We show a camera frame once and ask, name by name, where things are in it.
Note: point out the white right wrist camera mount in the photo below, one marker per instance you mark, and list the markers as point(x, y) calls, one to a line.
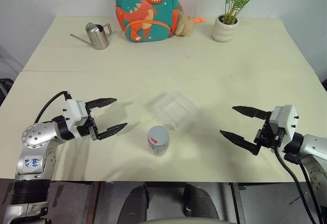
point(287, 119)

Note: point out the stainless steel watering can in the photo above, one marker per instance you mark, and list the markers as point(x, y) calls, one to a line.
point(98, 38)

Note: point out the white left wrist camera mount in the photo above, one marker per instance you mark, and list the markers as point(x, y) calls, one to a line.
point(72, 112)

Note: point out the clear square plastic container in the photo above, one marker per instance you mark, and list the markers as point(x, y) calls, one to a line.
point(176, 109)

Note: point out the dark chair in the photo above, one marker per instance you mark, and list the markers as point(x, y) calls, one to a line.
point(5, 91)

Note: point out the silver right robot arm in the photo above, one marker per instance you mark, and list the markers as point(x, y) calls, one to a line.
point(315, 144)

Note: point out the white ribbed plant pot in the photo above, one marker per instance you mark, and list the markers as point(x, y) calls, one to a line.
point(224, 31)

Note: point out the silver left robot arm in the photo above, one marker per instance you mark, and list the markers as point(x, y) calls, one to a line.
point(35, 134)

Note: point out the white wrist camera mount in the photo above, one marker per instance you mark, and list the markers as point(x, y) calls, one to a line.
point(287, 119)
point(72, 112)

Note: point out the grey jar lid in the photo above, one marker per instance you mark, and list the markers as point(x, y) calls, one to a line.
point(158, 134)

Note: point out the grey metal table leg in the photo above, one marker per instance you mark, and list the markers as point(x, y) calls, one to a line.
point(237, 203)

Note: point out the teal dinosaur backpack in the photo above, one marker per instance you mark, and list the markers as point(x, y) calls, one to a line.
point(143, 9)

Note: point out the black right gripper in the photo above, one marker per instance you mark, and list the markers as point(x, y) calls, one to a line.
point(267, 137)

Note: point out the dark rounded shape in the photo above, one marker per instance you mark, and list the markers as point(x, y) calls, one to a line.
point(134, 206)
point(200, 203)

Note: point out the orange plastic whistle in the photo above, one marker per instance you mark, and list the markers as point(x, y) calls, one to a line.
point(199, 20)

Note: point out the beige plush toy pendant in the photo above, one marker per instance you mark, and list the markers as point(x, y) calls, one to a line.
point(184, 24)

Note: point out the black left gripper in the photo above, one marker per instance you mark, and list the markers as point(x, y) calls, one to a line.
point(93, 129)

